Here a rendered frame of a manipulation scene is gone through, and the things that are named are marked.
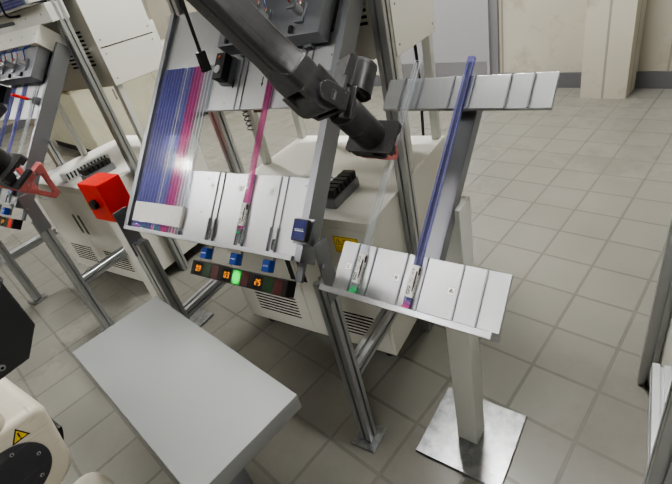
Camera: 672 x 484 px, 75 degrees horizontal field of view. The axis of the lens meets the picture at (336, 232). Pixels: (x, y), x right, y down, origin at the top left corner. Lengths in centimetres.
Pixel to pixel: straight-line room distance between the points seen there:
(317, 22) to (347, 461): 124
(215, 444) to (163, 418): 15
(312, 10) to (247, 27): 49
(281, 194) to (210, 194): 25
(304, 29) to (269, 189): 39
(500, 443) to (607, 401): 36
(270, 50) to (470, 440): 120
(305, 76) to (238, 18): 12
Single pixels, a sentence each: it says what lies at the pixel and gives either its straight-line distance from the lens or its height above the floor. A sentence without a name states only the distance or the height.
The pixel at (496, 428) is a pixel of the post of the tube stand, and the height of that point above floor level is 1.
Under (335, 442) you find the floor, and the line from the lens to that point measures 156.
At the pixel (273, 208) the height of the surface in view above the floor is 80.
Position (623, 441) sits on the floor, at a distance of 157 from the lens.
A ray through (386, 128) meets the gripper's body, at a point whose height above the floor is 100.
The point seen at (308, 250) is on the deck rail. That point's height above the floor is 73.
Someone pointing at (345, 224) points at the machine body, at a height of 61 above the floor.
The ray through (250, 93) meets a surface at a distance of 128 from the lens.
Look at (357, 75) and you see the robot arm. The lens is 80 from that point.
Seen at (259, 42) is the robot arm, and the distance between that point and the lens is 71.
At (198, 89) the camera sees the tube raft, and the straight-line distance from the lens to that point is 143.
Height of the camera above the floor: 128
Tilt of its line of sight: 31 degrees down
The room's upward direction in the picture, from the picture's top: 14 degrees counter-clockwise
